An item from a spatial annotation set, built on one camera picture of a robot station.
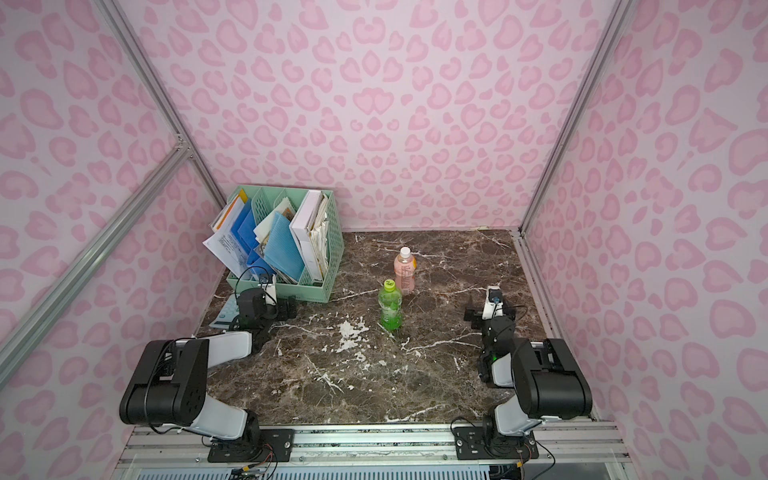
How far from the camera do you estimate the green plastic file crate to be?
0.88 meters

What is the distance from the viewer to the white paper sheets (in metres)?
0.88

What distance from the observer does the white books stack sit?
34.6 inches
